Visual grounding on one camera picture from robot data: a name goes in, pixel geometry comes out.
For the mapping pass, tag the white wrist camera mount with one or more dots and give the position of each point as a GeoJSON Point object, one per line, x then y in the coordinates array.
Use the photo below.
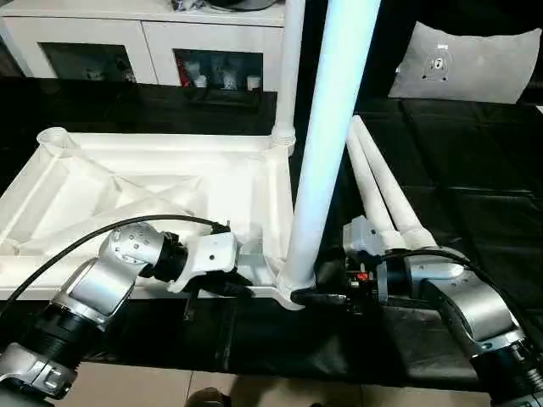
{"type": "Point", "coordinates": [365, 233]}
{"type": "Point", "coordinates": [212, 254]}

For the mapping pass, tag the white plastic table leg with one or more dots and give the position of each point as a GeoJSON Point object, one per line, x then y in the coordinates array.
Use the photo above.
{"type": "Point", "coordinates": [371, 191]}
{"type": "Point", "coordinates": [335, 106]}
{"type": "Point", "coordinates": [399, 203]}
{"type": "Point", "coordinates": [290, 63]}

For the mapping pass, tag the small white jar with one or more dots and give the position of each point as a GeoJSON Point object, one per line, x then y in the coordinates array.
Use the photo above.
{"type": "Point", "coordinates": [253, 81]}
{"type": "Point", "coordinates": [229, 78]}
{"type": "Point", "coordinates": [199, 80]}

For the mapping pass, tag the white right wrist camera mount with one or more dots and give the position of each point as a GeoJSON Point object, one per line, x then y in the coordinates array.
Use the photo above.
{"type": "Point", "coordinates": [365, 233]}

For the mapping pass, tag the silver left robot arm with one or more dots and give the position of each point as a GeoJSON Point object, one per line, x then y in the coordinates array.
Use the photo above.
{"type": "Point", "coordinates": [106, 271]}

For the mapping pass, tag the white plastic table top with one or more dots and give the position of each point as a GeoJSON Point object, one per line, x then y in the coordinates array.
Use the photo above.
{"type": "Point", "coordinates": [127, 182]}

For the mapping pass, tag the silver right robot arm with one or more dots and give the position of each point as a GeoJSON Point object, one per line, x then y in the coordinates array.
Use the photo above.
{"type": "Point", "coordinates": [479, 305]}

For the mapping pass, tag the white cabinet with glass doors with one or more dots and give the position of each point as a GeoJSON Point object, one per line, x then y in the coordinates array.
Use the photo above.
{"type": "Point", "coordinates": [106, 38]}

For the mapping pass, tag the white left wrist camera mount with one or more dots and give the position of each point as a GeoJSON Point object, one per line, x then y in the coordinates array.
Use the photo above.
{"type": "Point", "coordinates": [212, 254]}

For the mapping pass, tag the black work mat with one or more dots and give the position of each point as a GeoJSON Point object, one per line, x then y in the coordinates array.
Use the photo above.
{"type": "Point", "coordinates": [275, 339]}

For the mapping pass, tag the black sofa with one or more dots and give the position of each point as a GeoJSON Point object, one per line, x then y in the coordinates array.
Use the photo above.
{"type": "Point", "coordinates": [403, 42]}

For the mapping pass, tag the grey printed cushion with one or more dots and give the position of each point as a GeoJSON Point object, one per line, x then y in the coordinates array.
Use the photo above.
{"type": "Point", "coordinates": [466, 63]}

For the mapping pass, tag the red bottle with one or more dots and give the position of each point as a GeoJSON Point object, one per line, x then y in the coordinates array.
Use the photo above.
{"type": "Point", "coordinates": [181, 74]}

